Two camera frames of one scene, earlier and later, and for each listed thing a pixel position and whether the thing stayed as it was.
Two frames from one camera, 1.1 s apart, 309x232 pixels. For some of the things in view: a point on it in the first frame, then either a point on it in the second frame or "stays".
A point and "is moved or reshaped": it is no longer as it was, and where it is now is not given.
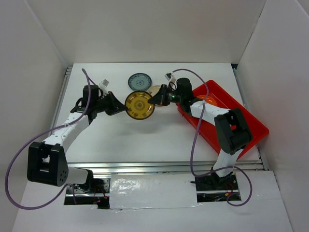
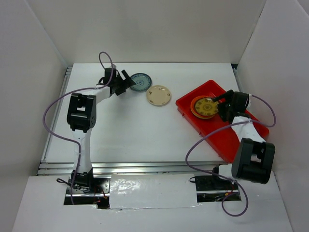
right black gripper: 161,97 to 226,95
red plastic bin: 226,99 stays
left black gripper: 116,106 to 128,82
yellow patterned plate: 138,107 is moved or reshaped
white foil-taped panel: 153,191 stays
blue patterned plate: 139,81 stays
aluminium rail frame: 162,167 stays
